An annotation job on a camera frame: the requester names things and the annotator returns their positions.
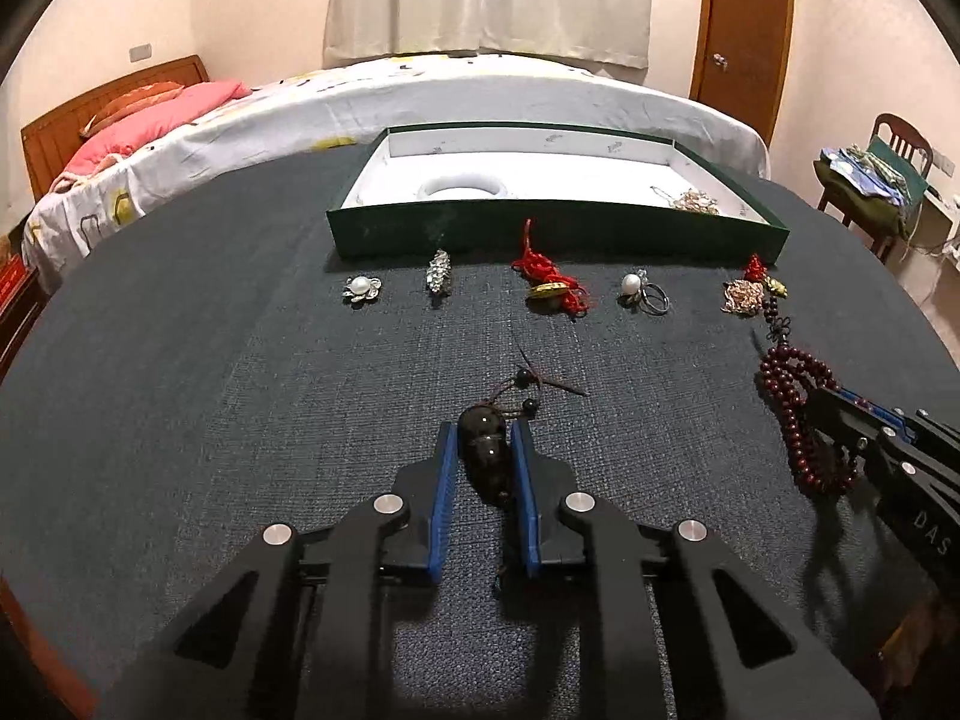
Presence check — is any crystal leaf brooch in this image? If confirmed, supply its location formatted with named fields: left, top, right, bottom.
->
left=425, top=247, right=453, bottom=308

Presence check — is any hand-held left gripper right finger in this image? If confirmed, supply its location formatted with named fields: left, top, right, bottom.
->
left=510, top=420, right=882, bottom=720

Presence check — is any wooden nightstand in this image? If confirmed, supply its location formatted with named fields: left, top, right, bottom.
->
left=0, top=255, right=50, bottom=383

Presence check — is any pink pillow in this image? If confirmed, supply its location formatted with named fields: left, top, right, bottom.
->
left=49, top=80, right=252, bottom=188

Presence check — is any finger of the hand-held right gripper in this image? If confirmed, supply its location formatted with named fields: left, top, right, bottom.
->
left=810, top=388, right=905, bottom=482
left=840, top=388, right=960, bottom=455

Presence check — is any dark gourd pendant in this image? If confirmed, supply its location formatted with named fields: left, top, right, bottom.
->
left=456, top=341, right=590, bottom=597

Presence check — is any pile of clothes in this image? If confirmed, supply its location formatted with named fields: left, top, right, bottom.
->
left=817, top=136, right=931, bottom=233

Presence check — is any wooden chair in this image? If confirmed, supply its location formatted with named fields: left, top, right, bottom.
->
left=816, top=114, right=935, bottom=263

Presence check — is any white desk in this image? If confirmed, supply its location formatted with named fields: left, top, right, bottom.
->
left=921, top=187, right=960, bottom=265

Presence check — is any white jade bangle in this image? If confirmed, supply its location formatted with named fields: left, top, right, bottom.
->
left=416, top=172, right=511, bottom=201

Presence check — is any bed with patterned sheet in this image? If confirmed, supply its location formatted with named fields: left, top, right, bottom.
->
left=21, top=52, right=772, bottom=293

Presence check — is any wooden door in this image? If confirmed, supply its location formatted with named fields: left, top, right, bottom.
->
left=688, top=0, right=796, bottom=145

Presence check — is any red cord gold charm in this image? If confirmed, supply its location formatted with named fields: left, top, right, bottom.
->
left=512, top=217, right=593, bottom=316

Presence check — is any dark red bead bracelet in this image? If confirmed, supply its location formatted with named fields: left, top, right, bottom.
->
left=744, top=253, right=862, bottom=497

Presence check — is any pearl ring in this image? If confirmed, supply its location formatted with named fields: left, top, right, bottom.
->
left=617, top=268, right=668, bottom=314

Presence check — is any wooden headboard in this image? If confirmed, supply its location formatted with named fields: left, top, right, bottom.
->
left=21, top=55, right=211, bottom=203

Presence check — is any rose gold brooch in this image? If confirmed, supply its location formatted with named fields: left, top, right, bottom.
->
left=721, top=279, right=766, bottom=317

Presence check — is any green box with white lining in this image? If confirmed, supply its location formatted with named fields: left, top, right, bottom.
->
left=326, top=124, right=792, bottom=265

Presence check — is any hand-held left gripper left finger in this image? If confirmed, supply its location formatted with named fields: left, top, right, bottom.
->
left=97, top=420, right=458, bottom=720

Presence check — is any orange pillow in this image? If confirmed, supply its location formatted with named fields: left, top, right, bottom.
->
left=81, top=82, right=185, bottom=137

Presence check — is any dark grey tablecloth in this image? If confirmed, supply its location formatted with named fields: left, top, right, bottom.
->
left=0, top=139, right=960, bottom=720

